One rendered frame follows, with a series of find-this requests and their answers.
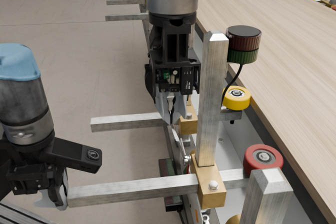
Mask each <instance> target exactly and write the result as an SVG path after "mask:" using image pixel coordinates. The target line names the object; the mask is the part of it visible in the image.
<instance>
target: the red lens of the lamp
mask: <svg viewBox="0 0 336 224"><path fill-rule="evenodd" d="M228 28H229V27H228ZM228 28H227V29H226V31H225V35H226V37H227V38H228V39H229V44H228V47H229V48H232V49H235V50H240V51H251V50H255V49H257V48H258V47H259V46H260V41H261V36H262V32H261V31H260V30H259V29H258V30H259V31H260V34H259V35H257V36H254V37H239V36H235V35H232V34H230V33H229V32H228Z"/></svg>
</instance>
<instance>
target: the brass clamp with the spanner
mask: <svg viewBox="0 0 336 224"><path fill-rule="evenodd" d="M195 153H196V149H193V150H192V151H191V152H190V154H189V155H190V157H191V165H190V170H191V174H196V177H197V181H198V193H197V196H198V199H199V203H200V207H201V209H202V210H203V209H211V208H219V207H224V205H225V200H226V194H227V191H226V188H225V185H224V183H223V180H222V177H221V175H220V172H219V169H218V167H217V164H216V161H215V160H214V165H210V166H201V167H198V164H197V160H196V157H195ZM210 181H216V182H217V183H218V190H216V191H211V190H209V188H208V185H209V183H210Z"/></svg>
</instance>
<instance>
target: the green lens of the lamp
mask: <svg viewBox="0 0 336 224"><path fill-rule="evenodd" d="M258 52H259V47H258V48H257V49H256V50H253V51H236V50H232V49H230V48H228V52H227V61H229V62H232V63H236V64H251V63H253V62H255V61H256V60H257V57H258Z"/></svg>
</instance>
